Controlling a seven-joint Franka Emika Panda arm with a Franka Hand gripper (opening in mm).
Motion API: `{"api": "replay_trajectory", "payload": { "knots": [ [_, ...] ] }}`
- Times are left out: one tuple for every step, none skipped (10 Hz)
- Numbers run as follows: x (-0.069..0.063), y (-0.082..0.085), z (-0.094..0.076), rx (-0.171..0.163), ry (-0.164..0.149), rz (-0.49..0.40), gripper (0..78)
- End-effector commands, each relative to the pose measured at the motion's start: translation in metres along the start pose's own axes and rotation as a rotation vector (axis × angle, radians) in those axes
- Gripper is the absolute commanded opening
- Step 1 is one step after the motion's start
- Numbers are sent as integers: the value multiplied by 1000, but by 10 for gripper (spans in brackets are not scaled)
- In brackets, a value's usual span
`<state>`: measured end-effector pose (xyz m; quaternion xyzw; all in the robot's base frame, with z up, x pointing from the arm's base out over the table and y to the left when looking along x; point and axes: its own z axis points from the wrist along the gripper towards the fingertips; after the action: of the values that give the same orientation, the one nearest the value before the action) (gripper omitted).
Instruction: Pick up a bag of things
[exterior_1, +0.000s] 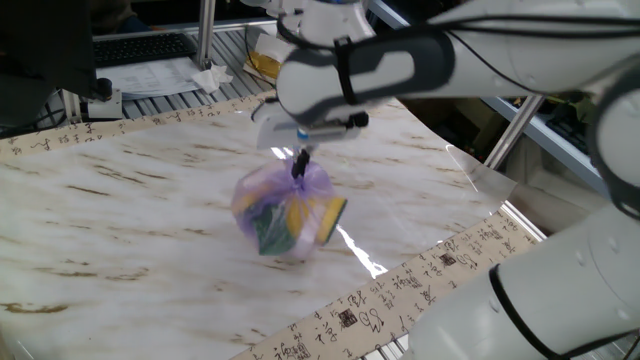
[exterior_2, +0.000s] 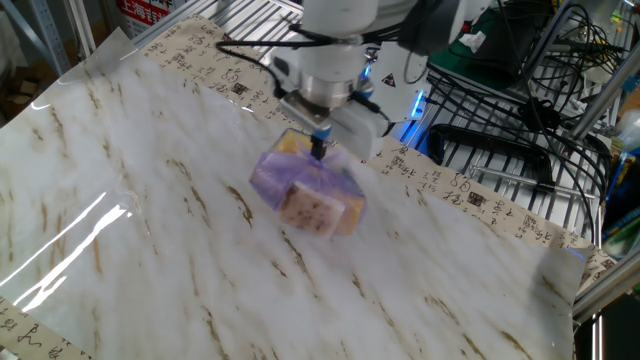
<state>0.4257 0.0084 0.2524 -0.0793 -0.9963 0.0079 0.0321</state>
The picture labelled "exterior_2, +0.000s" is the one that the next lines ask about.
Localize black clamp handle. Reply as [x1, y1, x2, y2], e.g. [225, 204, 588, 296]
[427, 123, 557, 189]

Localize black power adapter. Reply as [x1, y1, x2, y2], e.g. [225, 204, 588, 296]
[518, 97, 562, 132]

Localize green board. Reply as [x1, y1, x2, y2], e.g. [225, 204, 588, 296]
[428, 8, 541, 92]

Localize yellow green sponge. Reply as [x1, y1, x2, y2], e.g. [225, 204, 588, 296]
[273, 129, 314, 155]

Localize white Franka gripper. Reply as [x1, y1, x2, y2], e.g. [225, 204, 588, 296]
[278, 89, 390, 162]

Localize red white printed box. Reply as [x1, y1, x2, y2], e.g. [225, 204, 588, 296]
[115, 0, 177, 39]

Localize beige calligraphy paper cloth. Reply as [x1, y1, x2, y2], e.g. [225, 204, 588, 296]
[0, 13, 621, 360]

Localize black cable bundle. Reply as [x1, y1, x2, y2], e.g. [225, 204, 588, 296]
[399, 0, 631, 246]

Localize small white paper scrap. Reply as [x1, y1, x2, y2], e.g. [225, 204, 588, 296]
[458, 30, 488, 54]

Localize purple plastic bag of things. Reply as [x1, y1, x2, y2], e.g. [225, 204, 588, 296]
[248, 128, 368, 239]

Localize aluminium frame rail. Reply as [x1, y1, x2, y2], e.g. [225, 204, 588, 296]
[572, 249, 640, 324]

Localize blue grey rack upright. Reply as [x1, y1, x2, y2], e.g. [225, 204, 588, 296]
[0, 0, 72, 77]

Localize upright aluminium post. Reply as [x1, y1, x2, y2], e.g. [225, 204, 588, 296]
[64, 0, 97, 59]

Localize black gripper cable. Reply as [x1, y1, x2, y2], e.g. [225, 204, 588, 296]
[215, 22, 396, 139]

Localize aluminium frame post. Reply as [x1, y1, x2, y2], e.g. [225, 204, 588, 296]
[568, 49, 640, 142]

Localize brown cardboard boxes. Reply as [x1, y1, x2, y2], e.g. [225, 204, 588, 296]
[0, 64, 42, 121]

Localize thin metal rod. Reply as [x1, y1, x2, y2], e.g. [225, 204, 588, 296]
[469, 164, 597, 200]

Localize blue green packages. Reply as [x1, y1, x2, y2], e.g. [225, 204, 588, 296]
[601, 149, 640, 261]

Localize glossy marble pattern sheet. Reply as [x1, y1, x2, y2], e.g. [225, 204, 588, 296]
[0, 27, 589, 360]

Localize white speckled block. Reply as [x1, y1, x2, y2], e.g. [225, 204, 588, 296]
[278, 180, 347, 238]

